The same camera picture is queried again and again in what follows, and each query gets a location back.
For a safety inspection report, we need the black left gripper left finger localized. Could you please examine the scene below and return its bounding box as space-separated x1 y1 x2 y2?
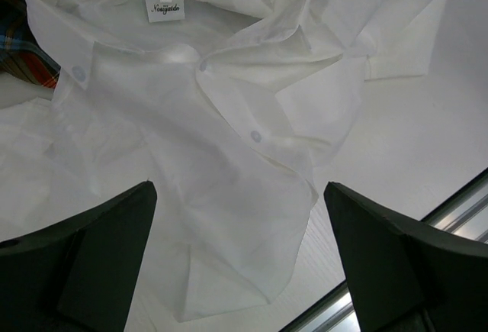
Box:
1 181 157 331

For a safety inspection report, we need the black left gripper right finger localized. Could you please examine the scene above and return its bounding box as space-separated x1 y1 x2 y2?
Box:
324 182 487 331

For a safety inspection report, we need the white shirt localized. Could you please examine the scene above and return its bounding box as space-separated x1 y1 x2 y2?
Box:
1 0 446 321

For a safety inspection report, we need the red plaid shirt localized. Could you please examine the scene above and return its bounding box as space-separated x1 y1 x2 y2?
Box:
1 0 60 89

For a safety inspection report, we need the aluminium frame rail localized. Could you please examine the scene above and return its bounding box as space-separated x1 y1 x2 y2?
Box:
286 172 487 331

